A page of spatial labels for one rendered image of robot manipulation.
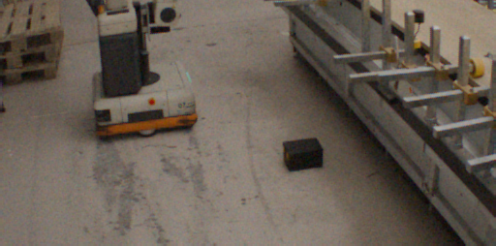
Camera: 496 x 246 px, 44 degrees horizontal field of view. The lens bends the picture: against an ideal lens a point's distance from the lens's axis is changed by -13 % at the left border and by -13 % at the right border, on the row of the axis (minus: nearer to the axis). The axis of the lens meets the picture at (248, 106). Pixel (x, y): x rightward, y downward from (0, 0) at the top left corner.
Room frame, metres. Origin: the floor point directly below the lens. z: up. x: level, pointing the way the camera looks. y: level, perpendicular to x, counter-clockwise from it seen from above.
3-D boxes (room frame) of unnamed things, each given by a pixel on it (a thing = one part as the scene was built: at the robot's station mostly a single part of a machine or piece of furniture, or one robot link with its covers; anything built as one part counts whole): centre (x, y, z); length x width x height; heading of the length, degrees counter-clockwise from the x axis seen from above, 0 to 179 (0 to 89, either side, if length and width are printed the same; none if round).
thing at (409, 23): (2.71, -0.71, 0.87); 0.04 x 0.04 x 0.48; 12
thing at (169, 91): (4.15, 0.70, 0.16); 0.67 x 0.64 x 0.25; 102
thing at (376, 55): (2.90, -0.60, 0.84); 0.43 x 0.03 x 0.04; 102
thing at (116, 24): (4.13, 0.79, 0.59); 0.55 x 0.34 x 0.83; 12
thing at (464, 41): (2.22, -0.82, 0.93); 0.04 x 0.04 x 0.48; 12
